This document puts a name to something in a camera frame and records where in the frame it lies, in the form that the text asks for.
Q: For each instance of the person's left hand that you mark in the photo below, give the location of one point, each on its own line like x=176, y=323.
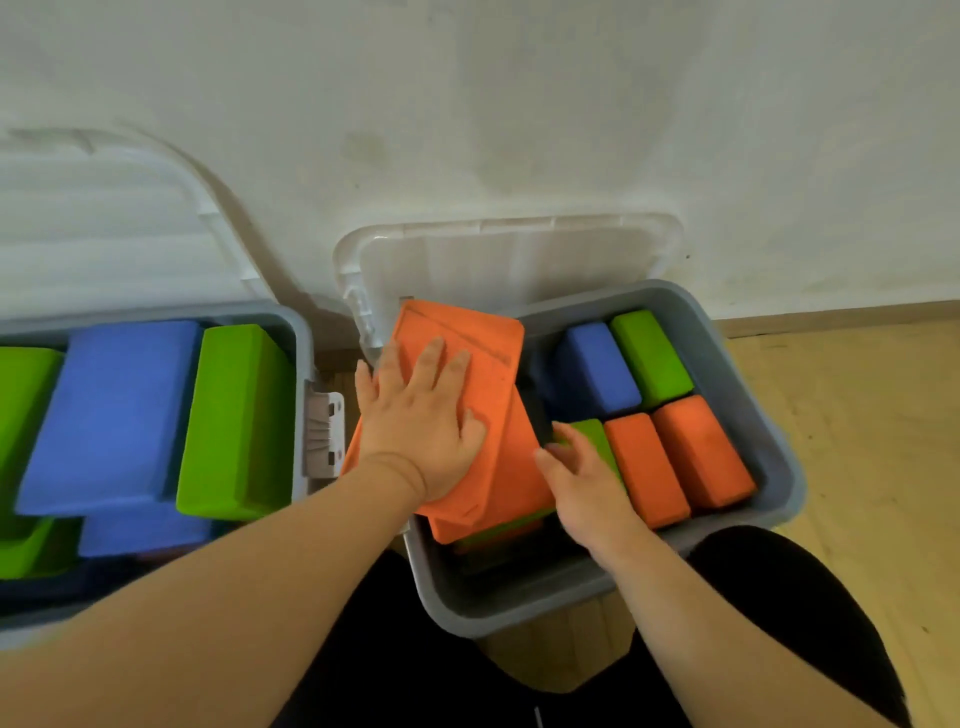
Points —
x=420, y=439

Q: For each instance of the person's right hand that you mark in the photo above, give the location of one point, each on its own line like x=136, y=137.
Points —
x=592, y=502

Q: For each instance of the person's right thumb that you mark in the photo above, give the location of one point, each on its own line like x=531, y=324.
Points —
x=550, y=469

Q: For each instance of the person's left little finger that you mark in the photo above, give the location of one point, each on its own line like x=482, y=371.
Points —
x=365, y=394

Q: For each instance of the person's left thumb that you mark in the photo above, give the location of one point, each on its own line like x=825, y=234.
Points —
x=474, y=439

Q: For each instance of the person's left middle finger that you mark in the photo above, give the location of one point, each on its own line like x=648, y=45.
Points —
x=425, y=371

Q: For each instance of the orange foam block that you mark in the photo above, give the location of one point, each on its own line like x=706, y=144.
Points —
x=521, y=472
x=701, y=450
x=491, y=360
x=649, y=469

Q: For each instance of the person's left forearm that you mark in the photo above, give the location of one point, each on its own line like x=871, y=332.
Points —
x=225, y=592

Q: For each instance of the person's right forearm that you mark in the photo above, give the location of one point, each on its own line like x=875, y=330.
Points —
x=712, y=645

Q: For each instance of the green foam block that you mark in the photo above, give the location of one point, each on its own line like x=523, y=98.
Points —
x=598, y=439
x=37, y=551
x=651, y=356
x=236, y=427
x=22, y=405

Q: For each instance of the white bin latch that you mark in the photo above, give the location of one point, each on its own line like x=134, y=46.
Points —
x=324, y=435

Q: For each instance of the grey plastic storage bin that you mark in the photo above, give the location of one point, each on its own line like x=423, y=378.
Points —
x=296, y=330
x=750, y=405

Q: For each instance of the blue foam block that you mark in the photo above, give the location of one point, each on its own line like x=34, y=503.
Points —
x=112, y=412
x=146, y=531
x=596, y=371

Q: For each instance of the white plastic bin lid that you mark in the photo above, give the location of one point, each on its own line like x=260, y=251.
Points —
x=525, y=259
x=97, y=225

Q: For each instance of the person's black trousers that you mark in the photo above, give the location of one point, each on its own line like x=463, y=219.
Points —
x=787, y=592

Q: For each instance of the wooden skirting board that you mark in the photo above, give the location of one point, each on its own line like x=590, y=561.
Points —
x=840, y=319

